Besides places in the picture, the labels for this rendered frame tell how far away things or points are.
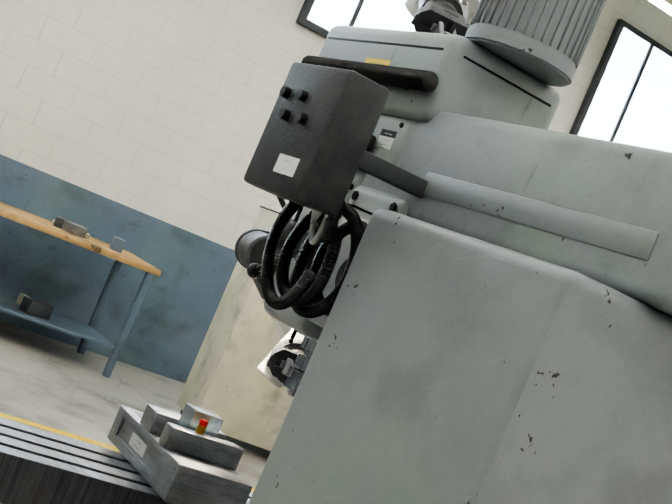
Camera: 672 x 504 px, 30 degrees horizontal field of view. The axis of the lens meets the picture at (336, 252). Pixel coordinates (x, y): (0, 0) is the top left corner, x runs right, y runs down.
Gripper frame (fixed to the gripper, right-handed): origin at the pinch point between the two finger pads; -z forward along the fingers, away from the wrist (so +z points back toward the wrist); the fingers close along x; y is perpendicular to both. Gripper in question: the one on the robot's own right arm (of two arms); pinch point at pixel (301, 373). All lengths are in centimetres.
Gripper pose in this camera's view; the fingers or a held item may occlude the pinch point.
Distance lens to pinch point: 238.3
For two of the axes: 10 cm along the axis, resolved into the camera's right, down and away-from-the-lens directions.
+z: -1.5, -0.7, 9.9
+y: -3.9, 9.2, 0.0
